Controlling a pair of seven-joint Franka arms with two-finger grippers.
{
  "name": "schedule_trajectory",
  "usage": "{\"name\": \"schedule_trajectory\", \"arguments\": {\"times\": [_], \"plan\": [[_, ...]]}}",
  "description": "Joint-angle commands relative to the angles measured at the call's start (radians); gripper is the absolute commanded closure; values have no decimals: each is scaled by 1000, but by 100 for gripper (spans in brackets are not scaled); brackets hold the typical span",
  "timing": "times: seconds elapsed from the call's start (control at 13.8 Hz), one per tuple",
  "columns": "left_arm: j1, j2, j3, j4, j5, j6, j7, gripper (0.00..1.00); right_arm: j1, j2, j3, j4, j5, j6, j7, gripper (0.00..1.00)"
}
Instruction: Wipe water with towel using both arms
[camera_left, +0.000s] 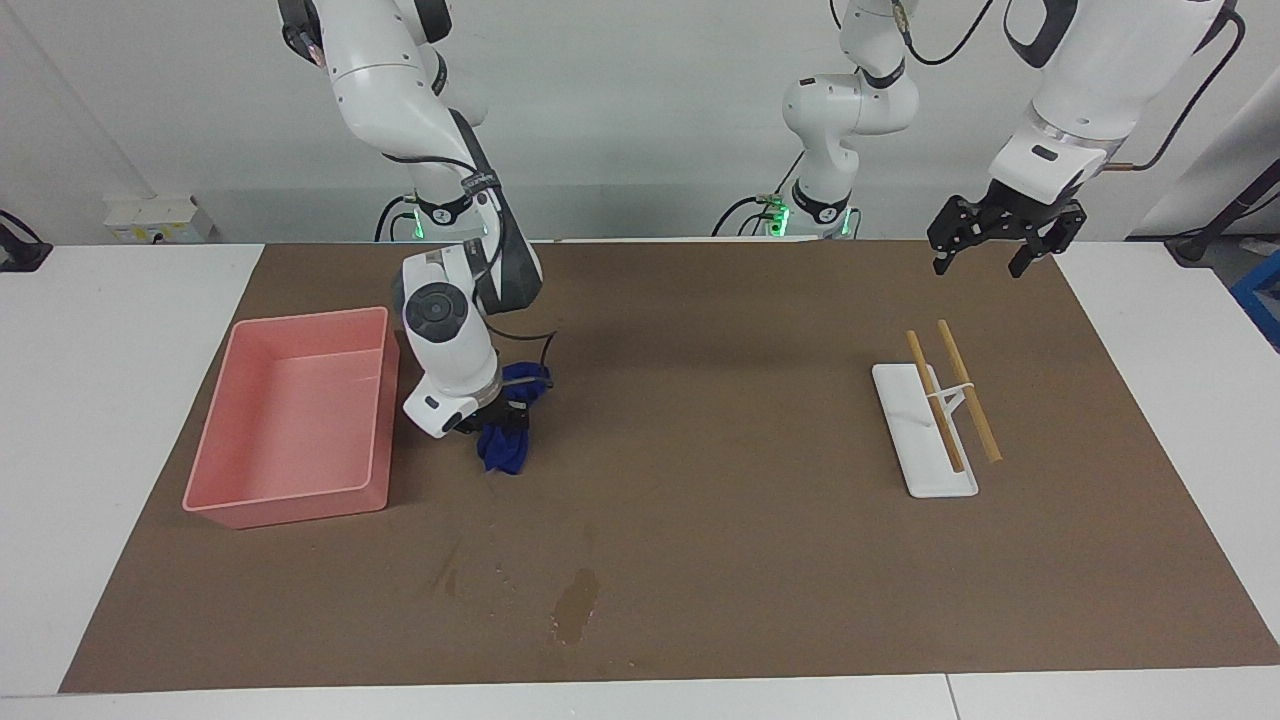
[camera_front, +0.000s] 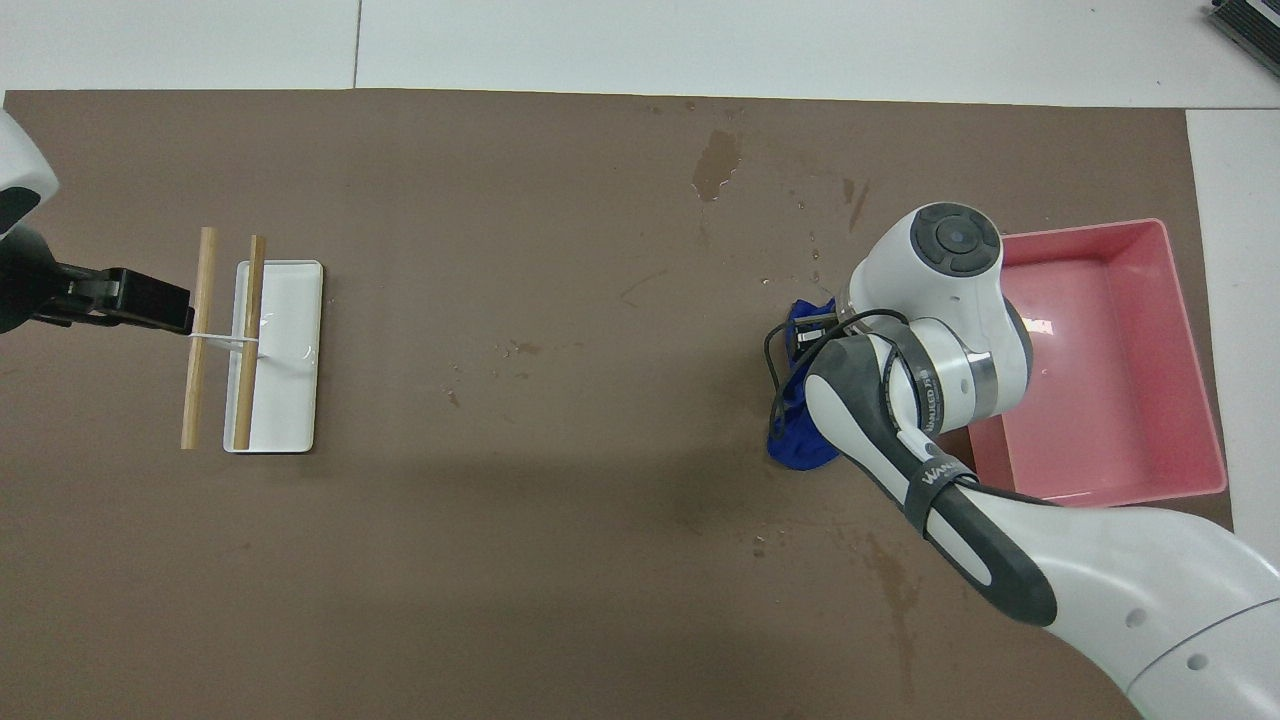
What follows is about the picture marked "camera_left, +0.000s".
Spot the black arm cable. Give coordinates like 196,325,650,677
380,150,557,401
895,0,1248,173

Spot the black left base cable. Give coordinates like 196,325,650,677
712,193,776,238

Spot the white power strip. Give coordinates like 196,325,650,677
105,195,214,244

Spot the black stand leg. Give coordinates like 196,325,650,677
1165,160,1280,266

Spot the small water streak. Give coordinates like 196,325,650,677
432,540,467,601

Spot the white towel rack base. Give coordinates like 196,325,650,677
871,362,980,499

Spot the wooden rack rod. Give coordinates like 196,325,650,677
936,319,1003,464
906,330,966,475

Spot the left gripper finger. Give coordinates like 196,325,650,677
927,197,991,276
1008,205,1088,279

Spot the blue towel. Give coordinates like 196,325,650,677
476,362,553,477

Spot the grey slanted panel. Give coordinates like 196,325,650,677
1130,70,1280,241

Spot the black base cable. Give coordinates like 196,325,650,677
712,193,776,238
375,193,419,243

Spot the brown table mat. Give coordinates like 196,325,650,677
58,238,1280,694

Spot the large water puddle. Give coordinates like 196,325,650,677
552,568,601,646

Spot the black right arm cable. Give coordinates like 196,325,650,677
380,150,557,401

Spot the black right base cable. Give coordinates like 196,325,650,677
375,193,419,243

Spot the pink plastic bin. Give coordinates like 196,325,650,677
182,306,401,530

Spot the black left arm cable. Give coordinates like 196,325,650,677
895,0,1248,173

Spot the black clamp object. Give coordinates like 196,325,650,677
0,210,53,273

